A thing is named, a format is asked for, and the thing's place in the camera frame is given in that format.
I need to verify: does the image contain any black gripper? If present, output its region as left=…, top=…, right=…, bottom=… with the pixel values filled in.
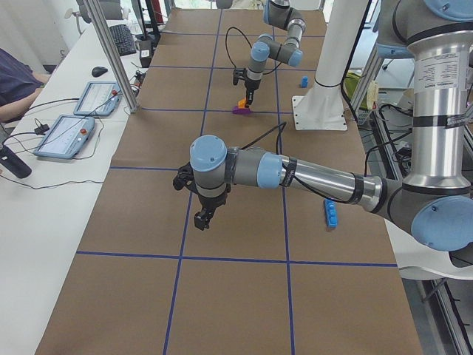
left=245, top=78, right=261, bottom=108
left=194, top=186, right=229, bottom=230

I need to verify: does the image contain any orange trapezoid block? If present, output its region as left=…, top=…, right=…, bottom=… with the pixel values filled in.
left=237, top=98, right=249, bottom=109

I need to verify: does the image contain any purple trapezoid block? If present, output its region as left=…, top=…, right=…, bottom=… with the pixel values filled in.
left=232, top=106, right=251, bottom=115

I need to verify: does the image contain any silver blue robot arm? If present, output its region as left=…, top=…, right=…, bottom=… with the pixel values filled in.
left=174, top=1, right=472, bottom=251
left=234, top=1, right=306, bottom=108

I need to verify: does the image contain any small blue block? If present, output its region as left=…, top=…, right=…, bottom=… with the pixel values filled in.
left=299, top=75, right=309, bottom=88

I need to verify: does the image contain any blue double block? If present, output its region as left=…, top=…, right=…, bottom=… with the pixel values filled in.
left=324, top=199, right=338, bottom=229

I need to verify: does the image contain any black keyboard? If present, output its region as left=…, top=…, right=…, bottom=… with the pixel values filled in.
left=109, top=24, right=136, bottom=56

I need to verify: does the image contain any far teach pendant tablet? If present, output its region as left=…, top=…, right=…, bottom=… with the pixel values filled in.
left=73, top=81, right=121, bottom=116

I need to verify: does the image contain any teach pendant tablet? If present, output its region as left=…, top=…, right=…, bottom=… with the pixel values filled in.
left=33, top=115, right=95, bottom=159
left=73, top=81, right=121, bottom=116

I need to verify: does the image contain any black computer mouse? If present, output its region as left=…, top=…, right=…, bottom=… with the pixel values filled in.
left=91, top=66, right=109, bottom=78

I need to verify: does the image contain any near teach pendant tablet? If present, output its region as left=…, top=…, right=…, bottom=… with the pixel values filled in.
left=33, top=115, right=95, bottom=159

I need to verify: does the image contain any seated person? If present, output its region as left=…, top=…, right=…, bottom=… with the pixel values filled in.
left=1, top=49, right=50, bottom=123

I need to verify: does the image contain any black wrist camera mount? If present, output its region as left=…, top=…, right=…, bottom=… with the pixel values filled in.
left=232, top=68, right=247, bottom=86

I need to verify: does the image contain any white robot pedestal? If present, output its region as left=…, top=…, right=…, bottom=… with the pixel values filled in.
left=293, top=0, right=370, bottom=131

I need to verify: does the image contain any aluminium frame post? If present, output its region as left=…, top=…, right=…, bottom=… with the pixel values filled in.
left=84, top=0, right=138, bottom=113

